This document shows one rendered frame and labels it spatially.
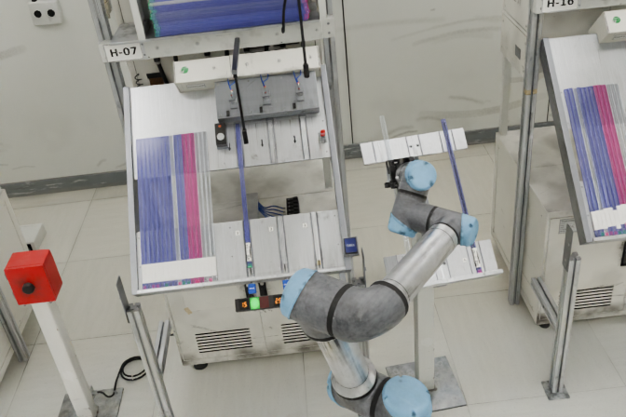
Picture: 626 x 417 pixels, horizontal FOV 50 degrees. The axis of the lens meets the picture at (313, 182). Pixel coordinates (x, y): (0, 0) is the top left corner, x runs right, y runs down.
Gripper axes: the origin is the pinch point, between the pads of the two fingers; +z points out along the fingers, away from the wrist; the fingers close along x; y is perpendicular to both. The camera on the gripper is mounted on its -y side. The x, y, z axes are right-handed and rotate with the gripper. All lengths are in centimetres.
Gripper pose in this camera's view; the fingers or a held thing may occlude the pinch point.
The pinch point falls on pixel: (395, 183)
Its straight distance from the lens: 202.8
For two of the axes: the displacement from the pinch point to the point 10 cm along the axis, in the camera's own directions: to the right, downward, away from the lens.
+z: -0.8, 0.0, 10.0
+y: -1.6, -9.9, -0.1
